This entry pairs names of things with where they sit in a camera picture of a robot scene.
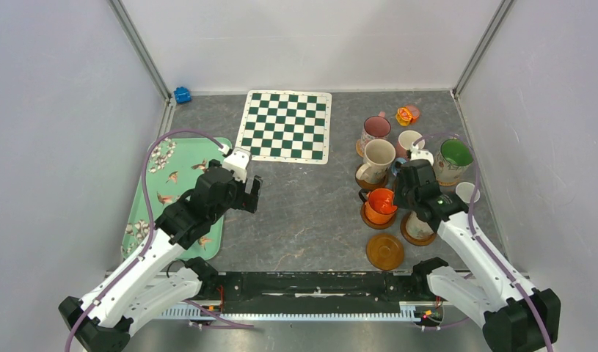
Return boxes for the orange mug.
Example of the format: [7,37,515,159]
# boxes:
[358,188,398,224]

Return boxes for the beige mug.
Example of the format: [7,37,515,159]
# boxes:
[405,211,434,241]

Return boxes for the grey white mug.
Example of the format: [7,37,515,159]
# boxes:
[455,182,481,205]

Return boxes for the green interior cartoon mug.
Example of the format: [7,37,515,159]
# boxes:
[433,139,474,186]

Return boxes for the pink mug cream interior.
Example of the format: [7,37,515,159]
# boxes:
[395,130,422,159]

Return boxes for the cream ceramic mug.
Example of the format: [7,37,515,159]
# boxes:
[355,139,396,184]

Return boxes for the brown wooden ridged coaster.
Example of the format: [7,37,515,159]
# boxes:
[365,233,405,271]
[355,170,389,191]
[401,212,437,246]

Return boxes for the woven rattan coaster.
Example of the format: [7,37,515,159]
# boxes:
[355,140,364,157]

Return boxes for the pink ghost pattern mug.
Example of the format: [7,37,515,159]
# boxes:
[358,111,391,154]

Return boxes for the yellow interior mug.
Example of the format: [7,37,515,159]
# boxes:
[390,158,407,177]

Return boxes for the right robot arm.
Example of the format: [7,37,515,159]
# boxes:
[393,159,561,351]

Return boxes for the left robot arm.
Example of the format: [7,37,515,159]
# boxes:
[59,157,263,351]

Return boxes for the green floral tray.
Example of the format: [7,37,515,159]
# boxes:
[121,138,224,258]

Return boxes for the orange pink toy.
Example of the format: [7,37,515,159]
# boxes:
[395,105,420,127]

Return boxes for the green white chessboard mat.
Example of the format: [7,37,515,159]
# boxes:
[236,90,332,165]

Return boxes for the blue toy block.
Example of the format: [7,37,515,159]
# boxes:
[173,87,192,104]

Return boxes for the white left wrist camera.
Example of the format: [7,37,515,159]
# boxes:
[219,144,252,183]

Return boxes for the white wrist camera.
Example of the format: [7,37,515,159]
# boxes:
[219,144,252,183]
[407,145,434,166]

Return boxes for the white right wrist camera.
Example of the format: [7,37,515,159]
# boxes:
[407,145,434,166]

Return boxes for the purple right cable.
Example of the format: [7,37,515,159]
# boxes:
[410,132,555,352]

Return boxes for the purple cable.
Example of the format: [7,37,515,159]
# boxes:
[64,128,256,352]
[410,132,555,352]

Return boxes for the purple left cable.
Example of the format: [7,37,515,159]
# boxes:
[64,128,256,352]

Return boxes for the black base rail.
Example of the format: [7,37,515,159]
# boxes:
[191,271,445,314]

